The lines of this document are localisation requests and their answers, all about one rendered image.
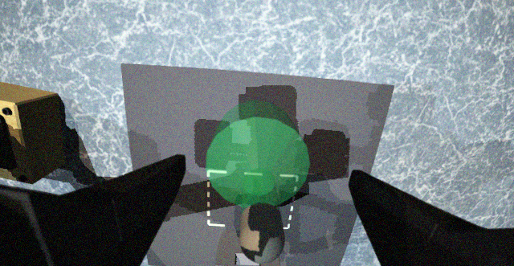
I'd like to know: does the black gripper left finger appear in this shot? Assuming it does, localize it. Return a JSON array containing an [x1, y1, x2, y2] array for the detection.
[[0, 154, 186, 266]]

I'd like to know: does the grey square mat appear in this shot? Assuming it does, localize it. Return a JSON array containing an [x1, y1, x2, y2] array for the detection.
[[121, 63, 395, 266]]

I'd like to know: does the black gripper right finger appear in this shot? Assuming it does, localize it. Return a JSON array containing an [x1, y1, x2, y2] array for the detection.
[[349, 170, 514, 266]]

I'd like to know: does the green glass bottle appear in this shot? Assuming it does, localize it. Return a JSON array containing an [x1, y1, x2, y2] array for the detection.
[[206, 100, 310, 264]]

